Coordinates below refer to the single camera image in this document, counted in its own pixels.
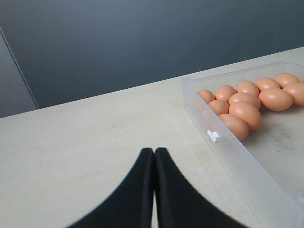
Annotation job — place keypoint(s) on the brown egg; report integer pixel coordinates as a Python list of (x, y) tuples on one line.
[(247, 87), (285, 79), (206, 95), (266, 83), (297, 92)]

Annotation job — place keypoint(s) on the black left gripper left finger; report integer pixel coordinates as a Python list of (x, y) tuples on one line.
[(130, 204)]

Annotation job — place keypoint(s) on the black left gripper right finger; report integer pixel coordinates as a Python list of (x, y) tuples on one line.
[(179, 204)]

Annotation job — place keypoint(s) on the brown egg far left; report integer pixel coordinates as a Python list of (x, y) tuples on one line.
[(206, 95)]

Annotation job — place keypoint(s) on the clear plastic bin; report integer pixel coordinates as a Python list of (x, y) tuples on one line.
[(267, 167)]

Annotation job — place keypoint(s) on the brown egg back left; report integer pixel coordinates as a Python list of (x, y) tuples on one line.
[(247, 87)]

